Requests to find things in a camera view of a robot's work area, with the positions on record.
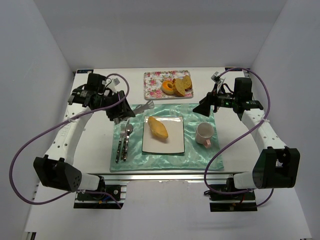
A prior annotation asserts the yellow toast bread slice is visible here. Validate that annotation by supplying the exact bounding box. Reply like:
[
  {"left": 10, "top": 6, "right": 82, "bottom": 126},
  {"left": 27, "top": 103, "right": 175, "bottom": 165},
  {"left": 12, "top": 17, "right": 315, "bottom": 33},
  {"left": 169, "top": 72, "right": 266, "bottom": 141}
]
[{"left": 147, "top": 116, "right": 169, "bottom": 143}]

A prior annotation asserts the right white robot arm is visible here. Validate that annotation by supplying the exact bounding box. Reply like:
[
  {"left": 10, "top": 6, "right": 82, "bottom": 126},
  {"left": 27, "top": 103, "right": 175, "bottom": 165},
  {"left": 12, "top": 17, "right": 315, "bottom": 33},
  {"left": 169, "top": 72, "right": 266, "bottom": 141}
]
[{"left": 193, "top": 76, "right": 300, "bottom": 190}]

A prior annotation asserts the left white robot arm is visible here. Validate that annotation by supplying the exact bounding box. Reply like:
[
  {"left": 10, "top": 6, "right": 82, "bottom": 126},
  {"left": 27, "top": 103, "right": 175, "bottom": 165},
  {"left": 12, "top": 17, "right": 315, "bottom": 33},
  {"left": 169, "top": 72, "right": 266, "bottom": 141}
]
[{"left": 33, "top": 73, "right": 136, "bottom": 193}]

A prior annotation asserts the brown bread slice back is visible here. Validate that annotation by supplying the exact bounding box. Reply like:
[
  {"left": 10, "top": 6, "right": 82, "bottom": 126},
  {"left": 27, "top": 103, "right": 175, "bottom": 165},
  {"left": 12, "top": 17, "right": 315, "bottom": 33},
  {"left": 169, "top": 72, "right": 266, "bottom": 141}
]
[{"left": 182, "top": 75, "right": 192, "bottom": 91}]

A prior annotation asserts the brown bread slice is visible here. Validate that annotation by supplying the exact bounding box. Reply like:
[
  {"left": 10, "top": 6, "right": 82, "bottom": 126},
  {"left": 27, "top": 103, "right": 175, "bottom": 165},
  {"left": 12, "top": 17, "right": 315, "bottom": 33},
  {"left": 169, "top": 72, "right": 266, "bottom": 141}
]
[
  {"left": 182, "top": 75, "right": 192, "bottom": 91},
  {"left": 173, "top": 78, "right": 186, "bottom": 97}
]

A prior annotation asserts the brown bread slice front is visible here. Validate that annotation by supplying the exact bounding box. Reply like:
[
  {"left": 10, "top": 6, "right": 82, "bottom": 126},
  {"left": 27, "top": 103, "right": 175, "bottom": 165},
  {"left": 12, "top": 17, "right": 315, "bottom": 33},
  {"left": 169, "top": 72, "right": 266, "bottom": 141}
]
[{"left": 173, "top": 78, "right": 186, "bottom": 97}]

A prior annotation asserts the pink and white mug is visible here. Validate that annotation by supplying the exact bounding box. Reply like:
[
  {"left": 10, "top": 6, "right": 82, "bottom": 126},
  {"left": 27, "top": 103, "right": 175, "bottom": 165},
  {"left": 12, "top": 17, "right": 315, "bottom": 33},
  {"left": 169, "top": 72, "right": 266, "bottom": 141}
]
[{"left": 195, "top": 122, "right": 215, "bottom": 148}]

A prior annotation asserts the floral serving tray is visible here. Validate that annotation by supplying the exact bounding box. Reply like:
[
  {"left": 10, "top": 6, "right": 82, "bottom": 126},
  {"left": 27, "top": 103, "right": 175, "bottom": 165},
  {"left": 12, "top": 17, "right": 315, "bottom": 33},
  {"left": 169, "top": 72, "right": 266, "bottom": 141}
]
[{"left": 143, "top": 70, "right": 194, "bottom": 100}]

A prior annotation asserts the orange glazed donut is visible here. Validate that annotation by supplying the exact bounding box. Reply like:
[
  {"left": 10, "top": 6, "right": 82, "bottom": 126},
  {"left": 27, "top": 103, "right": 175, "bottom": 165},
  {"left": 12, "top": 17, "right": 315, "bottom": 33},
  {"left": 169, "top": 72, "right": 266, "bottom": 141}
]
[{"left": 161, "top": 80, "right": 175, "bottom": 95}]

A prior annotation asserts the white square plate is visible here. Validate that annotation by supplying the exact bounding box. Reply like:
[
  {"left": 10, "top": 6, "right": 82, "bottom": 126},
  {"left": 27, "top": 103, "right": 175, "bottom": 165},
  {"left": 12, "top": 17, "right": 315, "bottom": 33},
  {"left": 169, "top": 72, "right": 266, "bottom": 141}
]
[{"left": 142, "top": 116, "right": 185, "bottom": 155}]

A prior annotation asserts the silver fork patterned handle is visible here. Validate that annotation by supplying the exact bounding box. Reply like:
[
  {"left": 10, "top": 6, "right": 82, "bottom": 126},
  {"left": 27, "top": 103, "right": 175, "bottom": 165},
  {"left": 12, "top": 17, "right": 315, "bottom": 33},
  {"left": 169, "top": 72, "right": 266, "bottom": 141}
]
[{"left": 115, "top": 123, "right": 126, "bottom": 164}]

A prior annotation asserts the silver spoon patterned handle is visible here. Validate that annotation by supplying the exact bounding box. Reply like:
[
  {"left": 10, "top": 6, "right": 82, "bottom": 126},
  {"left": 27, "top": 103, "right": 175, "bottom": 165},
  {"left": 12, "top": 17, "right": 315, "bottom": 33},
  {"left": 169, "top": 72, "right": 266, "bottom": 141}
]
[{"left": 121, "top": 123, "right": 134, "bottom": 162}]

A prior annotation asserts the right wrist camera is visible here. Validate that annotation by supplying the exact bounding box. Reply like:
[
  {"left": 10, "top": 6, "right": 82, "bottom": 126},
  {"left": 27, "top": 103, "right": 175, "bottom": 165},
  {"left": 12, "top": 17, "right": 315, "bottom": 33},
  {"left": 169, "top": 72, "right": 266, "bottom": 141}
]
[{"left": 211, "top": 71, "right": 226, "bottom": 88}]

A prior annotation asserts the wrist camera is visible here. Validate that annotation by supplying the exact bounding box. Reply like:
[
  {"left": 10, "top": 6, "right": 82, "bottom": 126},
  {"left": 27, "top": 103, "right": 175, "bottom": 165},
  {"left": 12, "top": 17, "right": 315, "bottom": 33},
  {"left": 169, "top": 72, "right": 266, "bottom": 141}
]
[
  {"left": 105, "top": 77, "right": 120, "bottom": 93},
  {"left": 211, "top": 71, "right": 226, "bottom": 88}
]

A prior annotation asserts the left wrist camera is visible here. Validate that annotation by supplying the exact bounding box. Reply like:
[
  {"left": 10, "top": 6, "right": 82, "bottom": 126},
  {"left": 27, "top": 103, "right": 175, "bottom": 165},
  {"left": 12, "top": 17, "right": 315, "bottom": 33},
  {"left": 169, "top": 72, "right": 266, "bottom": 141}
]
[{"left": 105, "top": 77, "right": 120, "bottom": 93}]

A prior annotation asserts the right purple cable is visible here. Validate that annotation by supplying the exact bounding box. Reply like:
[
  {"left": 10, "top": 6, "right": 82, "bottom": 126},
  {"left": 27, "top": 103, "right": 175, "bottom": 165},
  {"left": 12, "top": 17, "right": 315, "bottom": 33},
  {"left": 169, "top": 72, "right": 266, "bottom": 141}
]
[{"left": 203, "top": 66, "right": 272, "bottom": 207}]

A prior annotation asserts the aluminium frame rail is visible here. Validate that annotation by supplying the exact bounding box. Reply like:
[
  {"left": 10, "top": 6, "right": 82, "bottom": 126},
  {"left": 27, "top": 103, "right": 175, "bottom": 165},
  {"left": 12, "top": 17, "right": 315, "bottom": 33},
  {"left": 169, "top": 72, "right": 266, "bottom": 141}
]
[{"left": 99, "top": 172, "right": 256, "bottom": 183}]

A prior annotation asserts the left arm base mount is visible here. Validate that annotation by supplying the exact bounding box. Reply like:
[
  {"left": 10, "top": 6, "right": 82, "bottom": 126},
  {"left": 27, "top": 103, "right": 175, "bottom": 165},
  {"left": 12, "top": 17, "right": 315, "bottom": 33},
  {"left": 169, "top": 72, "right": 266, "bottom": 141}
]
[{"left": 73, "top": 180, "right": 128, "bottom": 210}]

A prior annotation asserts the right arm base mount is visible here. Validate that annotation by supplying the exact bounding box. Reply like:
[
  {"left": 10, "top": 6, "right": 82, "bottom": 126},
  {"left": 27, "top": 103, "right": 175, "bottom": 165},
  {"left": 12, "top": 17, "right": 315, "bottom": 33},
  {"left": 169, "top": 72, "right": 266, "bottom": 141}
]
[{"left": 203, "top": 177, "right": 258, "bottom": 213}]

